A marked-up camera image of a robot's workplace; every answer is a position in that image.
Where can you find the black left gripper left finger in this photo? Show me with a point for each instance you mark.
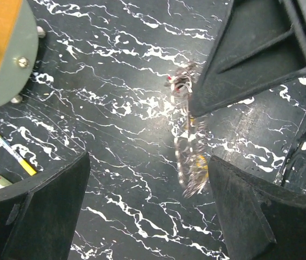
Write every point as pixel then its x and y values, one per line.
pixel 38 215

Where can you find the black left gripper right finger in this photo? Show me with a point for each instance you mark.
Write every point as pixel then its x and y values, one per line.
pixel 259 220

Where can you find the yellow and white pen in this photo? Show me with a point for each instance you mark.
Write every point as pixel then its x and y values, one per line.
pixel 23 163

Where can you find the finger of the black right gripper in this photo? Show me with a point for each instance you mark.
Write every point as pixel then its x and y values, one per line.
pixel 260 44

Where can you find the round three-colour drawer cabinet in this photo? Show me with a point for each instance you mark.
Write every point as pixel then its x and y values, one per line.
pixel 19 40

